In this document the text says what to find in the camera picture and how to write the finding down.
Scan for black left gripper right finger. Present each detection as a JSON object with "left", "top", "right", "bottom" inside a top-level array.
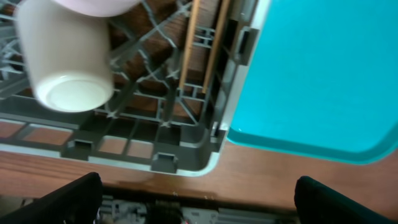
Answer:
[{"left": 294, "top": 176, "right": 393, "bottom": 224}]

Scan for wooden chopstick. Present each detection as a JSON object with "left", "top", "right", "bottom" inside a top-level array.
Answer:
[
  {"left": 202, "top": 0, "right": 230, "bottom": 93},
  {"left": 178, "top": 0, "right": 200, "bottom": 90}
]

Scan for grey dishwasher rack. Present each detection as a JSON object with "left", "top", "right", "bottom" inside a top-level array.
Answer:
[{"left": 1, "top": 1, "right": 262, "bottom": 177}]

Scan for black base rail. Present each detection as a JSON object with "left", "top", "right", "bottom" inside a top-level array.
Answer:
[{"left": 94, "top": 188, "right": 300, "bottom": 224}]

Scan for small pink saucer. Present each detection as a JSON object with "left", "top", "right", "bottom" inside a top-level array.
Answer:
[{"left": 53, "top": 0, "right": 141, "bottom": 17}]

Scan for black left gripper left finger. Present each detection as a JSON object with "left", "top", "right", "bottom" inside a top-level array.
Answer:
[{"left": 1, "top": 172, "right": 103, "bottom": 224}]

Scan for white cup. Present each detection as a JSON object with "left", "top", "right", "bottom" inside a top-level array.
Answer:
[{"left": 14, "top": 0, "right": 114, "bottom": 113}]

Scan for teal plastic tray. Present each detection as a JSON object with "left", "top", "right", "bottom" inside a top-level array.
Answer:
[{"left": 228, "top": 0, "right": 397, "bottom": 164}]

